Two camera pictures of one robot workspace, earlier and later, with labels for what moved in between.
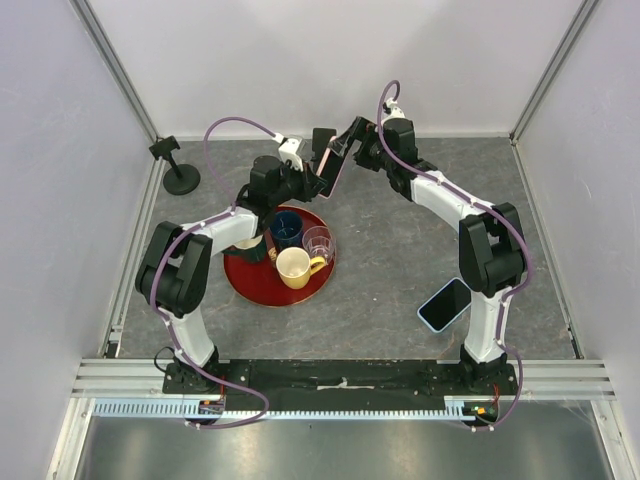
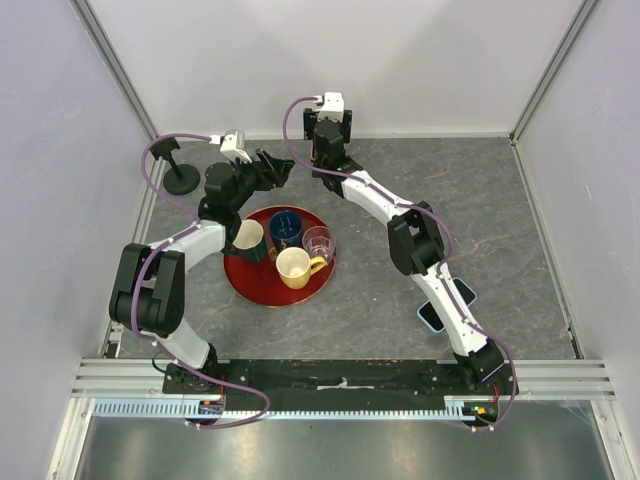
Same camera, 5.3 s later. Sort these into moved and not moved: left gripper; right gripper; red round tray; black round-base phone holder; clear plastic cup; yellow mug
Moved: left gripper; right gripper
Not moved: clear plastic cup; yellow mug; black round-base phone holder; red round tray
